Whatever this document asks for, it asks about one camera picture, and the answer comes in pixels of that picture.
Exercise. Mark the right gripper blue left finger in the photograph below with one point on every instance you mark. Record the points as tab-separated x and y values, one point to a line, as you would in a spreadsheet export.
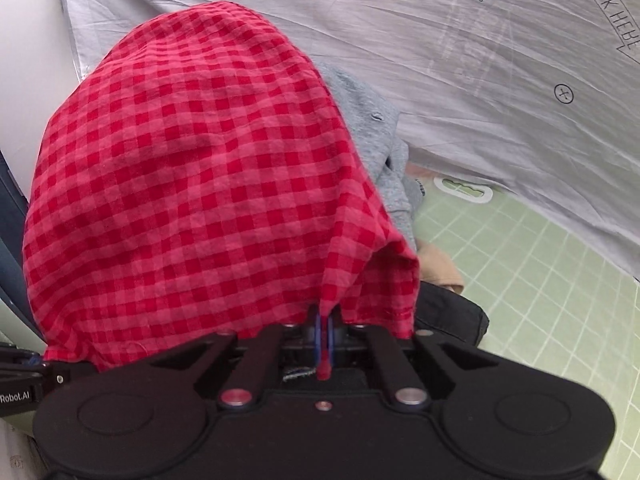
277	350

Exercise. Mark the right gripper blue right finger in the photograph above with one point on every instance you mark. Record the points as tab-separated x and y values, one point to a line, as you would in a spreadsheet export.
381	358

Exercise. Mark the red checkered shorts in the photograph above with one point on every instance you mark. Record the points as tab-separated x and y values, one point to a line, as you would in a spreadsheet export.
200	179

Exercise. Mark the black jacket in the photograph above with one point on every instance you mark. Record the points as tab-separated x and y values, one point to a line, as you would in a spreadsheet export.
441	310

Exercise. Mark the beige garment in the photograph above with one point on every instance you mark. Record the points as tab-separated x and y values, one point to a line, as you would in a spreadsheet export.
438	269

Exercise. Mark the green grid mat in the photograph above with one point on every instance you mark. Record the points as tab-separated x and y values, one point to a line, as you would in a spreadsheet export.
552	301

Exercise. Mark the grey sweatshirt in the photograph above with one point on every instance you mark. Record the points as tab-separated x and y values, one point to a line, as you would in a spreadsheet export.
372	122

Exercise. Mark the grey carrot print sheet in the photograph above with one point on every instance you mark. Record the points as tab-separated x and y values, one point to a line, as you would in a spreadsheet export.
538	96

